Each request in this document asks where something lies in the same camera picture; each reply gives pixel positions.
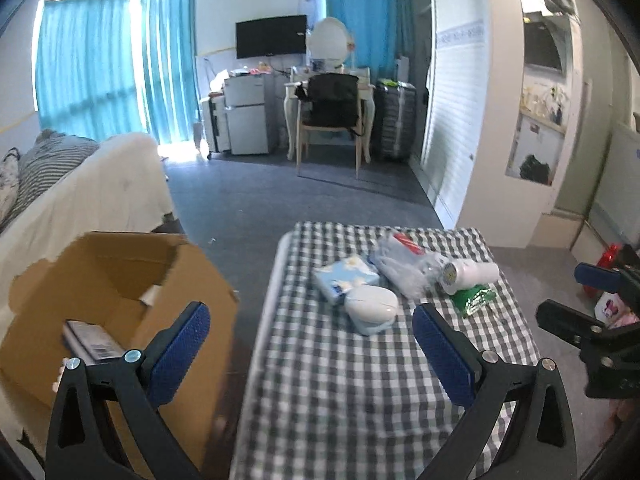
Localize green snack packet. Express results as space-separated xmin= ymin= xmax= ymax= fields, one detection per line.
xmin=450 ymin=285 xmax=497 ymax=318

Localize cardboard box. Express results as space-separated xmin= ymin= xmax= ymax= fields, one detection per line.
xmin=1 ymin=232 xmax=238 ymax=469

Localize white lint shaver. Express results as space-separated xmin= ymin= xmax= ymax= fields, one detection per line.
xmin=439 ymin=259 xmax=500 ymax=296

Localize white computer mouse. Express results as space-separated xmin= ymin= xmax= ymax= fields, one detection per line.
xmin=344 ymin=285 xmax=399 ymax=336

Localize clear cotton swab jar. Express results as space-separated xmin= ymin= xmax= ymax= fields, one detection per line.
xmin=370 ymin=231 xmax=448 ymax=301

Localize blue tissue pack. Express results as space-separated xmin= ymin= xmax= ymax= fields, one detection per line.
xmin=312 ymin=255 xmax=380 ymax=306

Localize red fire extinguisher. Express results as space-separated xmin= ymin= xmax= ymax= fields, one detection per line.
xmin=582 ymin=244 xmax=623 ymax=298

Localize white cartoon bag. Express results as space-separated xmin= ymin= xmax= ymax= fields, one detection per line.
xmin=594 ymin=292 xmax=630 ymax=328

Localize white louvered wardrobe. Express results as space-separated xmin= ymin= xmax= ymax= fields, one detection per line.
xmin=420 ymin=0 xmax=584 ymax=248

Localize white covered sofa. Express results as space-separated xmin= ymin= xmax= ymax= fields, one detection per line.
xmin=1 ymin=133 xmax=174 ymax=332

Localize grey checked blanket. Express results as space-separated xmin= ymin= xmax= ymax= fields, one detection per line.
xmin=1 ymin=129 xmax=100 ymax=230

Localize floral pillow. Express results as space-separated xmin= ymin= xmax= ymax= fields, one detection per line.
xmin=0 ymin=148 xmax=21 ymax=223

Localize dark drawer tower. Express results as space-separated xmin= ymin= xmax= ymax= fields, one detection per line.
xmin=371 ymin=79 xmax=416 ymax=160

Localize silver mini fridge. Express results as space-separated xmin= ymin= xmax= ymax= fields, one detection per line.
xmin=224 ymin=74 xmax=272 ymax=156

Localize blue curtains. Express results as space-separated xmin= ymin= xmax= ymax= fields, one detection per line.
xmin=35 ymin=0 xmax=200 ymax=145

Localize wooden chair with black bag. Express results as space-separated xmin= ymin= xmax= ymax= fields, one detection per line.
xmin=295 ymin=73 xmax=366 ymax=178

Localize white vanity desk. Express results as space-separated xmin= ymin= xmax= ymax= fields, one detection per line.
xmin=283 ymin=67 xmax=375 ymax=164

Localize round vanity mirror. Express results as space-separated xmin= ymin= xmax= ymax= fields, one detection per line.
xmin=306 ymin=16 xmax=352 ymax=67

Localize black television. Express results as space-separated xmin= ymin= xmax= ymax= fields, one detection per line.
xmin=235 ymin=14 xmax=307 ymax=58

